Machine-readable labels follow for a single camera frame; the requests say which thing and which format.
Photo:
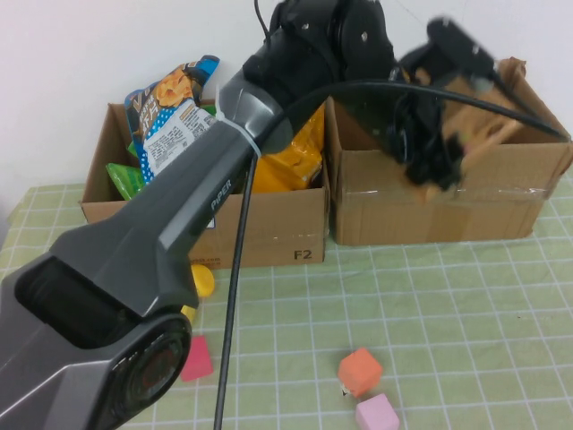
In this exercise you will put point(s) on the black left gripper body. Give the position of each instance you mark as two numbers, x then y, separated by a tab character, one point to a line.
421	112

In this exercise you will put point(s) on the small black white scrap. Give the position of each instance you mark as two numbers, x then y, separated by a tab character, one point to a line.
344	390

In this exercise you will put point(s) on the red cube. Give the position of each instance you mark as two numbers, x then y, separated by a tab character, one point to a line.
199	360

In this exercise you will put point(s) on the cardboard box with F2 print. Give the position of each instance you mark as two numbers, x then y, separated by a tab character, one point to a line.
277	228

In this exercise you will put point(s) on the white label red writing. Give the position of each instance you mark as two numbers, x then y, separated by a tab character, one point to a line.
211	222

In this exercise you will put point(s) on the small green chip bag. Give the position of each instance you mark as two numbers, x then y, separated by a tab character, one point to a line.
127	181

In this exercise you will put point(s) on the yellow chip bag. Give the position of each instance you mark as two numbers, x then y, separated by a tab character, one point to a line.
291	172

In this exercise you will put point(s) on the brown biscuit packet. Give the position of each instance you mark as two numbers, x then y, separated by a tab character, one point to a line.
474	130

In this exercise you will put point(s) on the yellow cube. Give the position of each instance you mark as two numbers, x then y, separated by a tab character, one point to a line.
189	313

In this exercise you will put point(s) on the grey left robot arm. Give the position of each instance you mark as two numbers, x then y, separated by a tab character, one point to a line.
134	251

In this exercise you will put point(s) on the taped cardboard box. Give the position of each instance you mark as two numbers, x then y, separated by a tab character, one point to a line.
492	215

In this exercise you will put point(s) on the orange cube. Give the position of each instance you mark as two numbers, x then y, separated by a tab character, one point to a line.
360	372

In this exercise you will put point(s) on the yellow rubber duck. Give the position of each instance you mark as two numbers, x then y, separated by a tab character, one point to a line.
203	282

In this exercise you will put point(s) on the blue chip bag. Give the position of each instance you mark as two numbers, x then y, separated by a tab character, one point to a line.
161	116

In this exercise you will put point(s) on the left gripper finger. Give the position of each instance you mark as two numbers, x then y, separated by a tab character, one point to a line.
451	163
418	168

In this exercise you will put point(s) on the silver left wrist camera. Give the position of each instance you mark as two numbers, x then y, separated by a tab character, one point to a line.
456	40

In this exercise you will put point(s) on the green checked tablecloth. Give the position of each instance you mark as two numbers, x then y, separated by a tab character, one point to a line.
447	336

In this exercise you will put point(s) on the white zip tie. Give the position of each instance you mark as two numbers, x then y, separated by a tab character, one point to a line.
237	132

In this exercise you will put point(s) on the pink cube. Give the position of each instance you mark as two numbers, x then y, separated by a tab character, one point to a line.
376	414

